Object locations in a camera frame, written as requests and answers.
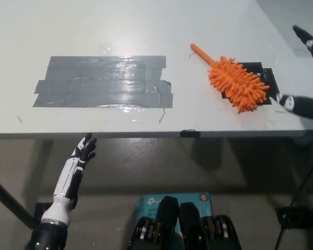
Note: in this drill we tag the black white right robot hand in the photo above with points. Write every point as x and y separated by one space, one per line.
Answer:
309 106

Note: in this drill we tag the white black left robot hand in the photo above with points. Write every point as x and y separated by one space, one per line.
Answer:
67 179

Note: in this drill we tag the orange microfibre duster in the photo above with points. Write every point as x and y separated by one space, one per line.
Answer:
237 83

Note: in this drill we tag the black tape square patch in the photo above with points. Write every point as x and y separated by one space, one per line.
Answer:
270 78

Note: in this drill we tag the black metal table leg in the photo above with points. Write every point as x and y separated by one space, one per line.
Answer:
10 200

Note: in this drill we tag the teal router cardboard box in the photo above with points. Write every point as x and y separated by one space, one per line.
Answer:
148 204

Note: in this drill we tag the grey duct tape patch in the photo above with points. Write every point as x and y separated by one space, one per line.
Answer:
104 82

